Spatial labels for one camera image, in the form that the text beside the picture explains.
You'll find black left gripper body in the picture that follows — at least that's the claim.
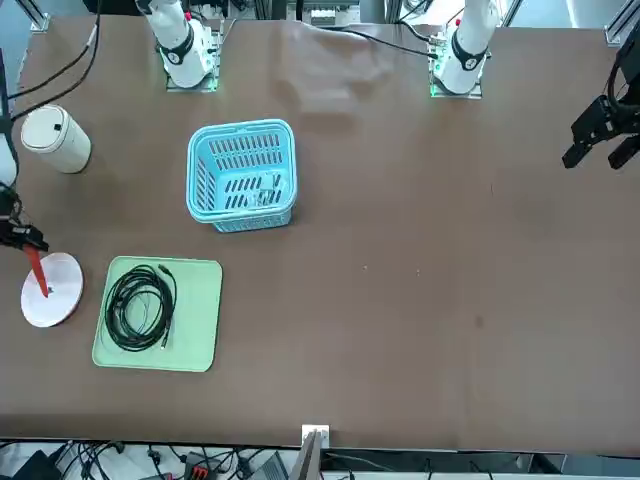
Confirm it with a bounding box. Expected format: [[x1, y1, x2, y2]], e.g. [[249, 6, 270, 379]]
[[615, 35, 640, 105]]

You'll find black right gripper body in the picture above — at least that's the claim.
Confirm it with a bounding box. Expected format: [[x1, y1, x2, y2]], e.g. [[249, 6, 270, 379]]
[[0, 184, 25, 229]]

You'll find orange toy carrot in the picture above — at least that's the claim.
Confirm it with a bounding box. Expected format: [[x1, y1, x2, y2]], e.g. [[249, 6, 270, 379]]
[[22, 246, 52, 300]]

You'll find pink round plate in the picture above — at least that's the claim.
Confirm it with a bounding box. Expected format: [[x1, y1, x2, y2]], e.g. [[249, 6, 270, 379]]
[[20, 252, 85, 329]]

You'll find green plastic tray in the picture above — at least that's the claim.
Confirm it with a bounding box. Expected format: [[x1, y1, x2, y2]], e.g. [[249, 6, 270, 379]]
[[91, 255, 224, 374]]

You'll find blue plastic basket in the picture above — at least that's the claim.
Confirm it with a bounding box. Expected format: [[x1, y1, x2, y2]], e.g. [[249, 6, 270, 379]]
[[185, 118, 299, 234]]

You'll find cream small trash bin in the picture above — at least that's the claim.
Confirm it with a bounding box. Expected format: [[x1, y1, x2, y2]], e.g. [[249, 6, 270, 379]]
[[20, 103, 93, 175]]

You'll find black box under table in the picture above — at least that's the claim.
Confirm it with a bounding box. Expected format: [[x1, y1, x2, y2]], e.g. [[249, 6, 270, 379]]
[[9, 449, 62, 480]]

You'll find red and black connector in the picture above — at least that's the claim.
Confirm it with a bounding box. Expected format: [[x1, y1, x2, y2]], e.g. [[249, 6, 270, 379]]
[[183, 452, 211, 479]]

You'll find grey power adapter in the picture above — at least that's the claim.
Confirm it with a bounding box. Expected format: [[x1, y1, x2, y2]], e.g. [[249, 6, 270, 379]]
[[249, 452, 291, 480]]

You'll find coiled black cable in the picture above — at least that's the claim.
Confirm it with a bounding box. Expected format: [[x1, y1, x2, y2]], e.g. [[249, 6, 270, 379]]
[[97, 264, 179, 352]]

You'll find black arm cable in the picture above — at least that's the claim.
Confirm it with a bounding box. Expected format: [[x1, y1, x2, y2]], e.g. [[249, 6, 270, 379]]
[[0, 0, 104, 124]]

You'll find black cable across table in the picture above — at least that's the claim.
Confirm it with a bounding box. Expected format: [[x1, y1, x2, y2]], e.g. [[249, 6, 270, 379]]
[[299, 19, 441, 59]]

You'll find grey metal post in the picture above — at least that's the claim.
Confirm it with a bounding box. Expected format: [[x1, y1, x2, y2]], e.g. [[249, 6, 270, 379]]
[[289, 431, 324, 480]]

